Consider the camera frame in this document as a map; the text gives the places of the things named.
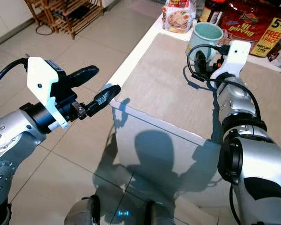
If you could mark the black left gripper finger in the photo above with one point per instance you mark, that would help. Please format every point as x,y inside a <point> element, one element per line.
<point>105,97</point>
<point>83,73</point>

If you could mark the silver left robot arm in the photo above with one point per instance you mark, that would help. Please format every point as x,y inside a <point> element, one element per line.
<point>9,140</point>

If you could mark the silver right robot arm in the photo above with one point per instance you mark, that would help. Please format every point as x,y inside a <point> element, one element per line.
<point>253,159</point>

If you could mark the pale green ceramic mug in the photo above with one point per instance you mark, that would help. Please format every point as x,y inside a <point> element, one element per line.
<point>203,33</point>

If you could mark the beige woven placemat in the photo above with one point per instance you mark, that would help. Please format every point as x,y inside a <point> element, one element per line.
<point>164,89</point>

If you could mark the red mi goreng multipack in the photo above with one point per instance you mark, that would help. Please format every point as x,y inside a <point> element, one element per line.
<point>250,26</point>

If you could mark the white orange noodle packet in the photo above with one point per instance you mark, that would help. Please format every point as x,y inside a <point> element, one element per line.
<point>179,18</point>

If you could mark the dark sauce bottle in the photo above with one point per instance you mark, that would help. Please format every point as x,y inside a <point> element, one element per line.
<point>210,9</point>

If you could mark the wooden slatted rack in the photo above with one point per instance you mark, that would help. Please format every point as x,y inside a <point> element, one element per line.
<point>72,21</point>

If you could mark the white table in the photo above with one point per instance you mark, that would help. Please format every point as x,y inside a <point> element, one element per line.
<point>159,161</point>

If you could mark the grey left robot leg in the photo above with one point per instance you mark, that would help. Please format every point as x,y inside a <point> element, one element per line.
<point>82,213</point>

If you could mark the grey robot leg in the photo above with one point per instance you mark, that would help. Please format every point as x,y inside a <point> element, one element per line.
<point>82,213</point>
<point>159,215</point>

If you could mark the grey right robot leg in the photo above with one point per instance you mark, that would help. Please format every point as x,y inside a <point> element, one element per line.
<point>159,215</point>

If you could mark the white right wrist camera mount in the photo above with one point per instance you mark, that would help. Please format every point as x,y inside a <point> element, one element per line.
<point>238,54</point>

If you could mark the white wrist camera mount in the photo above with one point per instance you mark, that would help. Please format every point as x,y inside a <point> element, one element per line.
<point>238,54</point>
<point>40,82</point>

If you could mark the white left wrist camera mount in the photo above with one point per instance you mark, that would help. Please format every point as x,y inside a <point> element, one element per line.
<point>40,82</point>

